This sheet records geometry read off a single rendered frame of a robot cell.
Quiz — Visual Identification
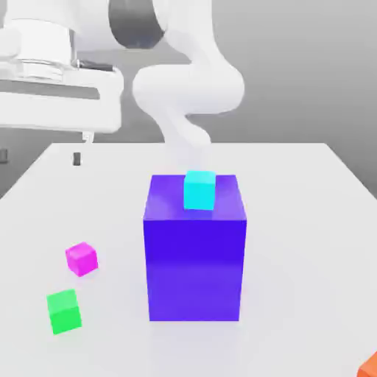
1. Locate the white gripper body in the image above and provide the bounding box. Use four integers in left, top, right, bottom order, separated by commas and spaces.
0, 65, 125, 134

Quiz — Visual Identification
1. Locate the small magenta cube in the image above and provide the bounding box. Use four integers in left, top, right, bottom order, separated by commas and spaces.
64, 241, 99, 278

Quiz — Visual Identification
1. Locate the small cyan cube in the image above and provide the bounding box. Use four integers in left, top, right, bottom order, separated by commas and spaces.
183, 170, 216, 211

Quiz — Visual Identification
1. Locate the small green cube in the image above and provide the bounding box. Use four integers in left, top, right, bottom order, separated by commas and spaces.
46, 289, 83, 336

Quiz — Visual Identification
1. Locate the large purple box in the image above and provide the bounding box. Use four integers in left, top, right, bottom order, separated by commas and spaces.
143, 174, 247, 323

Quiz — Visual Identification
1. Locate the large orange box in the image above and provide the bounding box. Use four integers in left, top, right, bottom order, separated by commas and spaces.
356, 351, 377, 377

